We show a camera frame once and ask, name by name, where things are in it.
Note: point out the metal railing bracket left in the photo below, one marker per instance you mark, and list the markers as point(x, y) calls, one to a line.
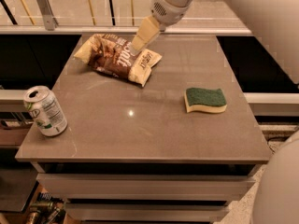
point(50, 22)

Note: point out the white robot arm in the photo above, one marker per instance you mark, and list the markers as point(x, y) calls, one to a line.
point(275, 24)

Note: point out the green yellow sponge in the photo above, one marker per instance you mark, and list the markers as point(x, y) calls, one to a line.
point(205, 100)

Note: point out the lower grey drawer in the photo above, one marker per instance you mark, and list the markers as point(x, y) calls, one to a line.
point(146, 212)

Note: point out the grey drawer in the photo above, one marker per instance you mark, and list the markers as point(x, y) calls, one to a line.
point(146, 212)
point(147, 187)

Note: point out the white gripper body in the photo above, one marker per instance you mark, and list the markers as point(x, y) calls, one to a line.
point(167, 12)

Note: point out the cans on floor shelf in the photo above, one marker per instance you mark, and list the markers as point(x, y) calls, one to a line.
point(46, 210)

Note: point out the upper grey drawer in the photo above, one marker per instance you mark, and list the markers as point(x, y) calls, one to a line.
point(147, 187)

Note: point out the brown chip bag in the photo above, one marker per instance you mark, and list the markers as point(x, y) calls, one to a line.
point(111, 55)

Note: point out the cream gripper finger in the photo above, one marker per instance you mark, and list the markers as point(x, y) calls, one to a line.
point(148, 30)

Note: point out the silver green soda can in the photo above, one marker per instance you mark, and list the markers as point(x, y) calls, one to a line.
point(43, 107)

